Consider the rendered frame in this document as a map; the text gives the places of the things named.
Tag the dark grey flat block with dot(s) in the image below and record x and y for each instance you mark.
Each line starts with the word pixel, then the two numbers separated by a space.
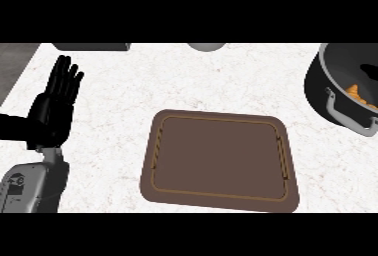
pixel 92 46

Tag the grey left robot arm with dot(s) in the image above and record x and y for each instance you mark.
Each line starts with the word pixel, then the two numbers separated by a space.
pixel 30 186

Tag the grey round object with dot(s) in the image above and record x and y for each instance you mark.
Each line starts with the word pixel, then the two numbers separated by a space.
pixel 207 46

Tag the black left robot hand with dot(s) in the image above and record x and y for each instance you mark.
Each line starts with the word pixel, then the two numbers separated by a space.
pixel 49 110

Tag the brown tray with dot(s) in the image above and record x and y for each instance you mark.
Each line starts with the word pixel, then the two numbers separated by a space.
pixel 219 160

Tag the orange croissant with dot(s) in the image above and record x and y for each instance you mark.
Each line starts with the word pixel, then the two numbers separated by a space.
pixel 361 96

